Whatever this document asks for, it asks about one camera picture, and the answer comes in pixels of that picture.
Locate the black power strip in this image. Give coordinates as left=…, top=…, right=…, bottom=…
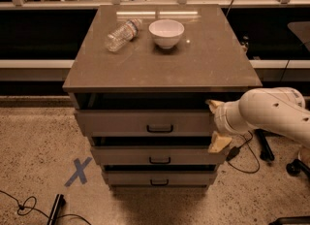
left=46, top=194, right=66, bottom=225

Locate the black caster wheel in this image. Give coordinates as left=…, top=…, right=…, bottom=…
left=286, top=159, right=310, bottom=178

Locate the clear plastic water bottle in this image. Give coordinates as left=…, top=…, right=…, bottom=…
left=106, top=18, right=142, bottom=52

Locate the black pole leg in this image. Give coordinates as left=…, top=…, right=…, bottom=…
left=255, top=130, right=274, bottom=162

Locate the grey drawer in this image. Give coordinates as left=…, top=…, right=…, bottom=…
left=102, top=171, right=217, bottom=186
left=91, top=145, right=228, bottom=166
left=75, top=110, right=215, bottom=137

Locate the grey top drawer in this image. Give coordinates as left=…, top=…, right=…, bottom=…
left=75, top=110, right=215, bottom=137

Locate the grey bottom drawer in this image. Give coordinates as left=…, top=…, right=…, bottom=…
left=102, top=171, right=217, bottom=186

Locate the grey drawer cabinet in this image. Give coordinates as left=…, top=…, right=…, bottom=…
left=62, top=4, right=264, bottom=191

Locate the white ceramic bowl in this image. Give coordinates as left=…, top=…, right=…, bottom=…
left=148, top=19, right=185, bottom=48

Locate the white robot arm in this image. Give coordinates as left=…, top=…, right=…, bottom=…
left=206, top=87, right=310, bottom=153

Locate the blue tape cross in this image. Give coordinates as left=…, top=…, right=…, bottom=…
left=65, top=157, right=92, bottom=187

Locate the grey middle drawer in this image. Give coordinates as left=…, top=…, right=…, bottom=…
left=91, top=145, right=228, bottom=166

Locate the black power adapter cable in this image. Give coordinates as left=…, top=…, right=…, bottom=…
left=225, top=131, right=262, bottom=175

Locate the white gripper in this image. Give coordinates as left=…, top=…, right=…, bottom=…
left=205, top=99, right=250, bottom=153

